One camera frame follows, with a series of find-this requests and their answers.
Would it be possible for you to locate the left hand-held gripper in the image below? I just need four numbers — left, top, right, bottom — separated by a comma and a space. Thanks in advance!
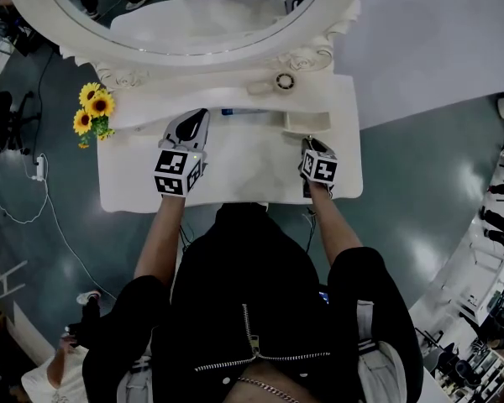
153, 107, 212, 199

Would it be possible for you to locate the white handheld fan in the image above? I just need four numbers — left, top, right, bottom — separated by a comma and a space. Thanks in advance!
246, 71, 297, 97

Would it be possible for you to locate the white power strip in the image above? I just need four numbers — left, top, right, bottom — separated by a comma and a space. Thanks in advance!
30, 154, 49, 182

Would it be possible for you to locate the silver chain necklace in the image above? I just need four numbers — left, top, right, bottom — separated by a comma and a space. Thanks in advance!
237, 375, 300, 403

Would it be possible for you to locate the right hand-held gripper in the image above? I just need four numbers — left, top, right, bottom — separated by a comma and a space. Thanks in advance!
297, 136, 339, 200

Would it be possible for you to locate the person's right forearm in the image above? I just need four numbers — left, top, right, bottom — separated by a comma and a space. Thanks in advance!
307, 181, 365, 267

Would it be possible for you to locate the person's black jacket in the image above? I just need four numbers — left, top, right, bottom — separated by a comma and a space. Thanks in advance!
81, 202, 425, 403

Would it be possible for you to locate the oval white-framed mirror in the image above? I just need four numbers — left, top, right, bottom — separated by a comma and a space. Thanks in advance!
6, 0, 362, 92

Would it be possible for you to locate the white power cable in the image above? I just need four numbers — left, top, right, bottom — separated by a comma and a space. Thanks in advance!
0, 177, 117, 301

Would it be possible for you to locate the yellow sunflower bouquet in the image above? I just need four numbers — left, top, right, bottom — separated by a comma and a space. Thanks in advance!
72, 81, 117, 149

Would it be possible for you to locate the blue-capped white tube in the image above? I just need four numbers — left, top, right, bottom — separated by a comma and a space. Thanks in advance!
221, 107, 270, 117

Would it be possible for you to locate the white dressing table drawer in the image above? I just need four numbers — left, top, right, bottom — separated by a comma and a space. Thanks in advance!
205, 106, 333, 137

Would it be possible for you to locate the white dressing table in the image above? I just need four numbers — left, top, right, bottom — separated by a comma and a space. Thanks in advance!
96, 73, 365, 214

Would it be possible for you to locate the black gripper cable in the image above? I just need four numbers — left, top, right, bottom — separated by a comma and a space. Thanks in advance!
302, 207, 319, 254
178, 214, 195, 254

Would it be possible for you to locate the white cluttered shelf unit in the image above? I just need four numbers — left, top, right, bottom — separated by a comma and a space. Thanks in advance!
409, 220, 504, 403

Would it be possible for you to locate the black office chair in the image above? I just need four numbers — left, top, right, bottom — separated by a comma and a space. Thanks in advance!
0, 90, 42, 160

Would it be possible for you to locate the person's left forearm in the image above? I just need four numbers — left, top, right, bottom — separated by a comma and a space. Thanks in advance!
133, 193, 188, 287

